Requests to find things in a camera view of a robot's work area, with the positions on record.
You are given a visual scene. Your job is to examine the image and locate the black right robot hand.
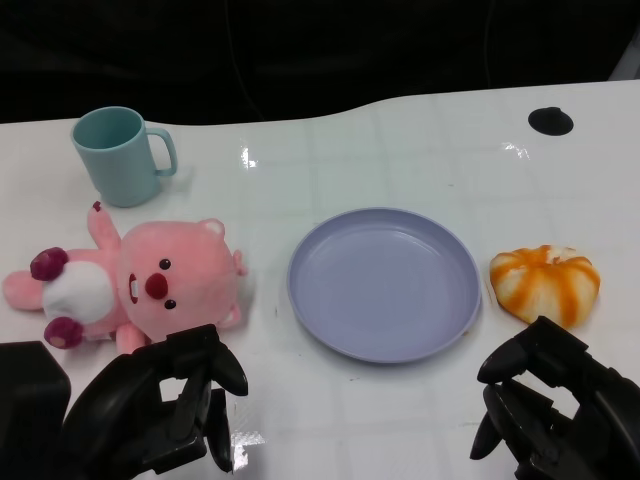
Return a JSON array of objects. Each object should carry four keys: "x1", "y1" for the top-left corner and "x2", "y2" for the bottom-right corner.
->
[{"x1": 469, "y1": 315, "x2": 640, "y2": 480}]

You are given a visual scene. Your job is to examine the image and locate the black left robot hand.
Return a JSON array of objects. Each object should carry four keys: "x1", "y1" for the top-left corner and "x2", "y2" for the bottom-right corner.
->
[{"x1": 59, "y1": 323, "x2": 250, "y2": 480}]

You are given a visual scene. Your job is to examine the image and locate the pink plush beaver doll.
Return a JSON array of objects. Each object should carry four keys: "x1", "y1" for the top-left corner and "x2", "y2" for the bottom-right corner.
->
[{"x1": 2, "y1": 200, "x2": 250, "y2": 354}]

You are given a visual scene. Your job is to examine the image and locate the purple plastic plate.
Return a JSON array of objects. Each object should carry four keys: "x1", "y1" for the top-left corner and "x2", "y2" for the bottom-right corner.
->
[{"x1": 286, "y1": 207, "x2": 483, "y2": 365}]

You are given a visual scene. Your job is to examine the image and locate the orange white striped bun toy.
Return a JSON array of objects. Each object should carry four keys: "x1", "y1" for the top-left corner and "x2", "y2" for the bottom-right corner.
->
[{"x1": 488, "y1": 244, "x2": 601, "y2": 330}]

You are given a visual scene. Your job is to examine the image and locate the teal plastic mug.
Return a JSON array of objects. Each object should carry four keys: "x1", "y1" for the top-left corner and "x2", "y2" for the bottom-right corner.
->
[{"x1": 70, "y1": 105, "x2": 179, "y2": 208}]

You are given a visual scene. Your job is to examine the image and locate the black round table grommet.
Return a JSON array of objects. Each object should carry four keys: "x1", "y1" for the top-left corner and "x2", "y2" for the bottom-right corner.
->
[{"x1": 527, "y1": 106, "x2": 575, "y2": 136}]

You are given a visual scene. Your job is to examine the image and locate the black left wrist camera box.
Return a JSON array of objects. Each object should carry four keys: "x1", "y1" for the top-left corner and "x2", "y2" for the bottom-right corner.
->
[{"x1": 0, "y1": 341, "x2": 71, "y2": 480}]

